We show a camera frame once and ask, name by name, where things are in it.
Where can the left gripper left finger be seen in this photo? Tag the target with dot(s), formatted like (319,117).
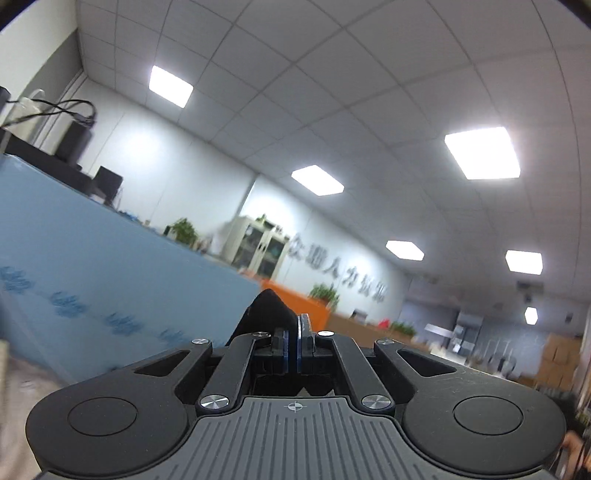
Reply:
(127,420)

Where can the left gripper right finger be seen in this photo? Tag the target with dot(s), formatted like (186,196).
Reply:
(429,417)

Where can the white and black hoodie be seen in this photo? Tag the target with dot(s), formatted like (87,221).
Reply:
(267,313)

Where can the light blue foam board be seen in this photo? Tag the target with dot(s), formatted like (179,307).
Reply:
(85,290)

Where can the green potted plant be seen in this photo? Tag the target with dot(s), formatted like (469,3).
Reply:
(183,232)

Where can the white glass-door cabinet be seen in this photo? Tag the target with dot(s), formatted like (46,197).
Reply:
(255,246)

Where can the black computer monitor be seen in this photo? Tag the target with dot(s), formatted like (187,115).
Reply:
(108,183)

